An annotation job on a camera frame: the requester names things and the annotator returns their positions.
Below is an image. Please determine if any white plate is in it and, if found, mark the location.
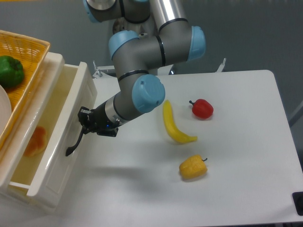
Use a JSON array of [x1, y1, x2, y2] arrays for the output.
[[0, 87, 12, 134]]

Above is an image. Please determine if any orange knotted bread roll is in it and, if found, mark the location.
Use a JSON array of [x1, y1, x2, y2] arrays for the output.
[[23, 126, 47, 157]]

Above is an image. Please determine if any black corner device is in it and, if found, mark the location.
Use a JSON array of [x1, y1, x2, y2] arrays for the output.
[[292, 192, 303, 216]]

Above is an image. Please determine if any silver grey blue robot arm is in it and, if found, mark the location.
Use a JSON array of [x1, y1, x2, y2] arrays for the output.
[[78, 0, 205, 137]]

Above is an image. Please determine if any yellow bell pepper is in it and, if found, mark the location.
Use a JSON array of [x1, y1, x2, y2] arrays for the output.
[[179, 155, 208, 180]]

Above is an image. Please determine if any white drawer cabinet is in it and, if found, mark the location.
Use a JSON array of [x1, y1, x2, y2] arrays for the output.
[[0, 52, 65, 205]]

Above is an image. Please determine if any yellow banana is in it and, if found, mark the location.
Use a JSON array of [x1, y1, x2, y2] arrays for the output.
[[162, 100, 197, 144]]

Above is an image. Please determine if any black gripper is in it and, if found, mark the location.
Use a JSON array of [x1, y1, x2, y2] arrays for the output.
[[78, 102, 120, 137]]

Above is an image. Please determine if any yellow woven basket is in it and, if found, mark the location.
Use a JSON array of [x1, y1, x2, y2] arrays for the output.
[[0, 30, 50, 147]]

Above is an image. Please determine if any green bell pepper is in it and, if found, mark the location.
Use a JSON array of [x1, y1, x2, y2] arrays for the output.
[[0, 55, 25, 88]]

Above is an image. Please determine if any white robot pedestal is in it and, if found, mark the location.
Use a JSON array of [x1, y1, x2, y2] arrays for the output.
[[112, 16, 175, 75]]

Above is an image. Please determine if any red bell pepper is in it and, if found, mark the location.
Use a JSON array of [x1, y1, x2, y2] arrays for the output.
[[189, 99, 214, 119]]

